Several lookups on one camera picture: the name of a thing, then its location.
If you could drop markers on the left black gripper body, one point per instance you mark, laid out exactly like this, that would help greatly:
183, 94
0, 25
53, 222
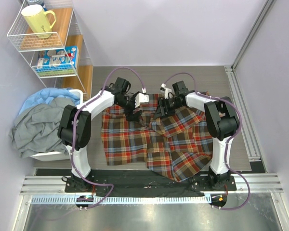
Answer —
126, 101

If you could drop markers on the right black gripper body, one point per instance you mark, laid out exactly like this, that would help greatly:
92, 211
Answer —
172, 104

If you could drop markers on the plaid flannel shirt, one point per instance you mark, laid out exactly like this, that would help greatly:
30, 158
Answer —
176, 147

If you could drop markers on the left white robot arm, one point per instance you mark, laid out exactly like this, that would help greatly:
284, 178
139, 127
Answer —
75, 129

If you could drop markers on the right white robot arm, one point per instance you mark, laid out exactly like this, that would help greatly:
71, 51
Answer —
222, 119

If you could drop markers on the blue picture box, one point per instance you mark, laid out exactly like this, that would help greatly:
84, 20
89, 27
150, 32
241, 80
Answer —
57, 62

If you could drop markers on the white laundry basket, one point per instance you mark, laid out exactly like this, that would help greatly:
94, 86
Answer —
56, 156

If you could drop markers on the light blue shirt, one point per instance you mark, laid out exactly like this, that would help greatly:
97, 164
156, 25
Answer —
46, 95

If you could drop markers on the grey shirt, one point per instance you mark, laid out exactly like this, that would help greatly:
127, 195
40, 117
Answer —
35, 129

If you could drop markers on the yellow mug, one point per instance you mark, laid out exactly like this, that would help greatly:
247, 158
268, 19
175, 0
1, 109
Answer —
40, 21

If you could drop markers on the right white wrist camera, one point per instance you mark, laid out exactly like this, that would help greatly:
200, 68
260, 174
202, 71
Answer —
167, 92

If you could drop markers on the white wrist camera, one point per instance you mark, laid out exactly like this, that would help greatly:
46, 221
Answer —
167, 92
140, 97

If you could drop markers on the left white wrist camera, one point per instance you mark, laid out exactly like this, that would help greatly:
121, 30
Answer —
140, 97

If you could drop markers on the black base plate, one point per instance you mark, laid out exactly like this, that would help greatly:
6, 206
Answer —
144, 183

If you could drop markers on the white slotted cable duct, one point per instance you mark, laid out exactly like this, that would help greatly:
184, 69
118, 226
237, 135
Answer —
85, 200

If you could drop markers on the white wire shelf rack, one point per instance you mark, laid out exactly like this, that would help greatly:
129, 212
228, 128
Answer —
66, 32

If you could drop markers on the aluminium frame rail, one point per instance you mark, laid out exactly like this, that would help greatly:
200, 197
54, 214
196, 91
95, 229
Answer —
256, 183

